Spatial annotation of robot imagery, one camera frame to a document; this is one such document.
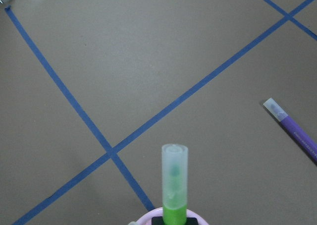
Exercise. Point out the pink mesh pen holder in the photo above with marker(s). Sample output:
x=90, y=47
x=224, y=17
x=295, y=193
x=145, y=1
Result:
x=170, y=217

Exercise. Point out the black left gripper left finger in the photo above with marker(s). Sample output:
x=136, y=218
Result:
x=157, y=221

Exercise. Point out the purple highlighter pen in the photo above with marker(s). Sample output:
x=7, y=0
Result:
x=307, y=144

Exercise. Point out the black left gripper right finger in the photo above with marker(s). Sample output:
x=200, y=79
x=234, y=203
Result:
x=191, y=221

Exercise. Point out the green highlighter pen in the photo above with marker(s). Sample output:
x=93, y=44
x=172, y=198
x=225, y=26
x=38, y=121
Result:
x=174, y=176

